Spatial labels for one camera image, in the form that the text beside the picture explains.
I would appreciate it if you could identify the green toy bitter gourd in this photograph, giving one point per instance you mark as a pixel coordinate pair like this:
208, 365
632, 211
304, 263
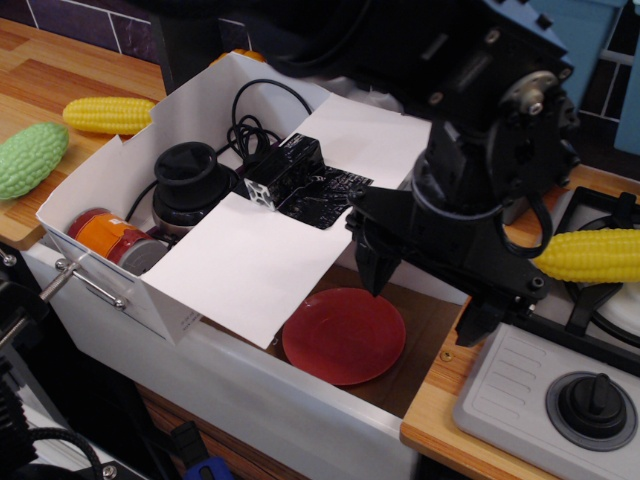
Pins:
30, 156

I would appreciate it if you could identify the black stove knob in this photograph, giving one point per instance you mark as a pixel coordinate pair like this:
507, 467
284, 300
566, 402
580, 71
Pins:
592, 411

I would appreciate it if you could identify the red round plate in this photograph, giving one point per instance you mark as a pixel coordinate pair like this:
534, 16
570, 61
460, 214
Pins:
344, 336

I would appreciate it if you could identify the yellow toy corn right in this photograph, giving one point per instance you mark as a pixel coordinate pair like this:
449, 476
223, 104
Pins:
592, 256

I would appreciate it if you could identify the white cardboard box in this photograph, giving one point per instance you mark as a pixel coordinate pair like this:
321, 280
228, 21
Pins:
243, 266

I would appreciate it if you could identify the white toy sink basin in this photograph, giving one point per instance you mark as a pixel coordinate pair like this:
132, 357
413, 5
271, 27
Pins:
300, 421

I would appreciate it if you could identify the blue toy cabinet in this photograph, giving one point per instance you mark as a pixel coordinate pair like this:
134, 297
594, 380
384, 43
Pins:
602, 38

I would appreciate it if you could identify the yellow toy corn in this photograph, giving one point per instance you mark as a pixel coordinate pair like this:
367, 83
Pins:
592, 256
109, 115

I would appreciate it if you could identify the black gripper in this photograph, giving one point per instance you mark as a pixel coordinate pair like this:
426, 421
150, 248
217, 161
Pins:
389, 227

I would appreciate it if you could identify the black 3d mouse controller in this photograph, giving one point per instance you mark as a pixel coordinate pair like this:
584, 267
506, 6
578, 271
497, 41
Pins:
190, 183

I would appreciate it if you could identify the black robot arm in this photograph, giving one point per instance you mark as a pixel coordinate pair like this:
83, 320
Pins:
489, 77

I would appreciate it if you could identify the black stove grate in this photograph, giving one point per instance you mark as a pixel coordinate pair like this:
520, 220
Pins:
599, 321

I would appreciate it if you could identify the yellow toy corn left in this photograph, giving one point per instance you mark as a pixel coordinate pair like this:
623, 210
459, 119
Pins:
109, 115

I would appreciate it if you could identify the red orange can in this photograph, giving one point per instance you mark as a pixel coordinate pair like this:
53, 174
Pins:
116, 240

